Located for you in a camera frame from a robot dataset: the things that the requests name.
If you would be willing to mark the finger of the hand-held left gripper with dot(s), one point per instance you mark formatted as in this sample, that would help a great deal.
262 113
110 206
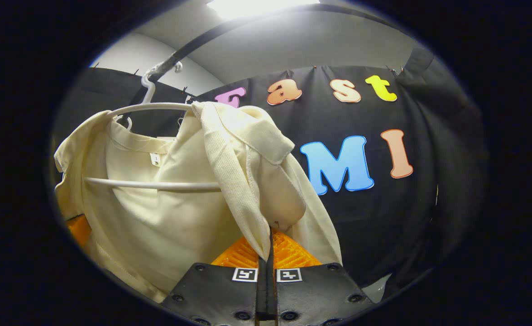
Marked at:
79 231

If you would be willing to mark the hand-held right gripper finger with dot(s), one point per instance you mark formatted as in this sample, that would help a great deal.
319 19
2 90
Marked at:
271 294
261 294

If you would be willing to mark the black metal clothes rack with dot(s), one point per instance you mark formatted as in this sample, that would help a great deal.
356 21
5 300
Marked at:
211 35

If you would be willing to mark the large ceiling light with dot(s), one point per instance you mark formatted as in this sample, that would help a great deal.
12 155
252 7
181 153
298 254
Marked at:
261 7

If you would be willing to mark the cream button-up shirt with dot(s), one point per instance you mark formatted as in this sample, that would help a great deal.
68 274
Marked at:
179 226

